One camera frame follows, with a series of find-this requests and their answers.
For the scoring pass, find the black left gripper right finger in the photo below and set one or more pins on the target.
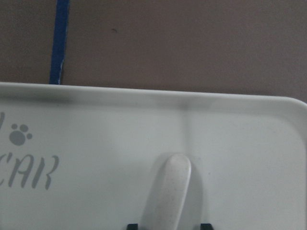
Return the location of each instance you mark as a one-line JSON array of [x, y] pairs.
[[206, 226]]

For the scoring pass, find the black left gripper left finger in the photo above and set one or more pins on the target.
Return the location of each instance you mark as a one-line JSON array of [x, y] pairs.
[[133, 226]]

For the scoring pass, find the white plastic spoon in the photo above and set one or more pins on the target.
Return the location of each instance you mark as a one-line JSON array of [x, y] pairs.
[[168, 194]]

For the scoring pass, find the white bear serving tray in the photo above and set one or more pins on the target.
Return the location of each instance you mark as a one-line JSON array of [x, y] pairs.
[[86, 158]]

